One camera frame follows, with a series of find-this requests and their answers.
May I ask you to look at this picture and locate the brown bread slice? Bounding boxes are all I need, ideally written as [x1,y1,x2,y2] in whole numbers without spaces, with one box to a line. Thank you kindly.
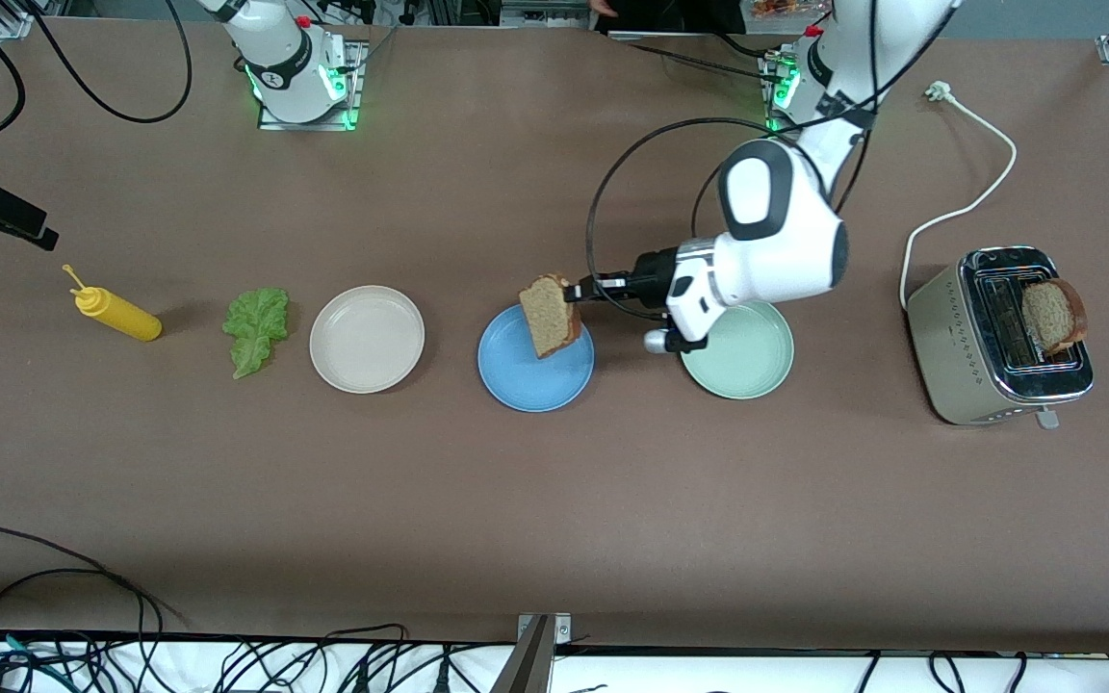
[519,274,582,359]
[1021,279,1088,357]

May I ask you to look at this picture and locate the blue round plate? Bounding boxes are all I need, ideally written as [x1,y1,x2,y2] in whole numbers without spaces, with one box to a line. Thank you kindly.
[477,301,596,413]

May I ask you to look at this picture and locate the yellow mustard squeeze bottle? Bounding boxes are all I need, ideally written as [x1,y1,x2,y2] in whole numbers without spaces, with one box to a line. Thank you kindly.
[62,265,163,342]

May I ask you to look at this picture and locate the green lettuce leaf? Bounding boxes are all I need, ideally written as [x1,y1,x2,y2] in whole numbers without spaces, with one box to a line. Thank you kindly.
[222,287,291,380]

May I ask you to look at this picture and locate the pale green round plate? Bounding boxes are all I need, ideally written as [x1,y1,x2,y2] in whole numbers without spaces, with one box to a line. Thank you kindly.
[680,300,795,400]

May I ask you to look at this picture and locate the beige round plate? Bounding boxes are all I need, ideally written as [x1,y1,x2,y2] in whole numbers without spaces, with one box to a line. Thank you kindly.
[309,285,426,395]

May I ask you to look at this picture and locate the grey metal box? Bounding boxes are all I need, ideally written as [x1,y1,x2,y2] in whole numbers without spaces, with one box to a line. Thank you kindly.
[500,0,599,28]

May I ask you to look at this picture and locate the silver beige toaster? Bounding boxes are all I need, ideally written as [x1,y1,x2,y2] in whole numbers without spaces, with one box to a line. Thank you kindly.
[906,245,1095,429]

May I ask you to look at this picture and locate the orange patterned packet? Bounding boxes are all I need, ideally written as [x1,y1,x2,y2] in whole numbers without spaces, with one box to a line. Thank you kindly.
[752,0,830,20]

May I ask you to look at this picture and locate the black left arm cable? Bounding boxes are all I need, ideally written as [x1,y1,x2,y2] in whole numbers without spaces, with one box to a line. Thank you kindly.
[585,0,960,323]

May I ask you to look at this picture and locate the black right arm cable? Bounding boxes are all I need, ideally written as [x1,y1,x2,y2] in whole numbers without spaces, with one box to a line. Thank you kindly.
[0,0,193,155]

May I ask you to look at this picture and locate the black cable by arm base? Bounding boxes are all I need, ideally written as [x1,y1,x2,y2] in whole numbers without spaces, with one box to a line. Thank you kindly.
[624,29,787,86]

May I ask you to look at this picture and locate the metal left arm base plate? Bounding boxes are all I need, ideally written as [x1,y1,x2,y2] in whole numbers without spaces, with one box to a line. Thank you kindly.
[761,53,868,143]

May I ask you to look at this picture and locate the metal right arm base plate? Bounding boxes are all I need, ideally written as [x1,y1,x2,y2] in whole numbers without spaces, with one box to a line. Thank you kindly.
[258,40,363,131]

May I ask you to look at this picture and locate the white toaster power cable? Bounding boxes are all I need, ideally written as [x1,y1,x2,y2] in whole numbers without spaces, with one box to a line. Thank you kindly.
[899,82,1018,314]

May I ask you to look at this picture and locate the metal table edge bracket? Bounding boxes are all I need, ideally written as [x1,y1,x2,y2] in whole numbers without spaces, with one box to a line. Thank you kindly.
[489,613,572,693]

